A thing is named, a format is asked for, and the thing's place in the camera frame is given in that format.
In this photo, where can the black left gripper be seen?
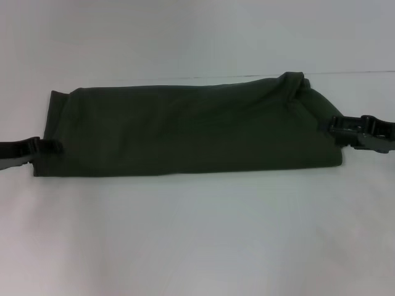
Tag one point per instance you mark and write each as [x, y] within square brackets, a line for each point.
[15, 154]

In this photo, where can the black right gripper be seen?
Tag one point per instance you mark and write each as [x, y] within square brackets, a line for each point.
[378, 134]

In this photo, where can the dark green FREE! t-shirt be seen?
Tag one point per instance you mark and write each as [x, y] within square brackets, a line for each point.
[185, 132]

